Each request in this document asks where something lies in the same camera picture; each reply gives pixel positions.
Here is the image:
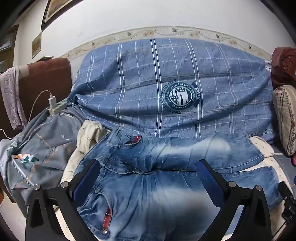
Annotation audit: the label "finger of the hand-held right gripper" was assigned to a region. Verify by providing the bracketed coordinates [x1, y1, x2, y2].
[278, 181, 296, 224]

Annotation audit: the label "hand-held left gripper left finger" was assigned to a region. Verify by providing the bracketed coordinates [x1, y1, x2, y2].
[25, 159, 102, 241]

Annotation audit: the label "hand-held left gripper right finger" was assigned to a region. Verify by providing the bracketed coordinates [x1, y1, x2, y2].
[196, 159, 272, 241]

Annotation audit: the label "blue denim pants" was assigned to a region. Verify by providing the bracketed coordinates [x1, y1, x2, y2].
[77, 128, 284, 241]

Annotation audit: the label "grey-blue bed sheet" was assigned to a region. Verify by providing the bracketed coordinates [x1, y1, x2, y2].
[272, 142, 296, 193]

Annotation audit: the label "cream leaf-print quilt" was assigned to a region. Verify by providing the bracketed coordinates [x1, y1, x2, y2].
[54, 120, 277, 241]

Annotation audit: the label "grey star-print duvet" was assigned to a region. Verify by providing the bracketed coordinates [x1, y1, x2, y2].
[0, 105, 88, 218]

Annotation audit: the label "striped floral pillow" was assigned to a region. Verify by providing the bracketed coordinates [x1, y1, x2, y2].
[273, 85, 296, 156]

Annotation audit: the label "brown headboard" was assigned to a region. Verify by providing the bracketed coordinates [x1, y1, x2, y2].
[0, 57, 74, 139]

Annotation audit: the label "pink cloth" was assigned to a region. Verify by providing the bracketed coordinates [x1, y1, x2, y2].
[0, 67, 28, 130]

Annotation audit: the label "dark red cloth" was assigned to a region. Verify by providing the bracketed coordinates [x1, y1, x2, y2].
[271, 47, 296, 90]

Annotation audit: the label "wooden glass-panel cabinet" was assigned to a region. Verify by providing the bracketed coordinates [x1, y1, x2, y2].
[0, 24, 19, 75]

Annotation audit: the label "large framed picture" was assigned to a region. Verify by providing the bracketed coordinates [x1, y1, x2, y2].
[41, 0, 84, 30]

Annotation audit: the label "white charger with cable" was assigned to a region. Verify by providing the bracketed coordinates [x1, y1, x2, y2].
[48, 100, 67, 115]

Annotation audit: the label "white charging cable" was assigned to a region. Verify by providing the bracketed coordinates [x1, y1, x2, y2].
[0, 90, 50, 139]

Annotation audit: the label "small wall picture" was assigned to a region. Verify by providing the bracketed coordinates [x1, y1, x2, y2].
[32, 31, 43, 59]

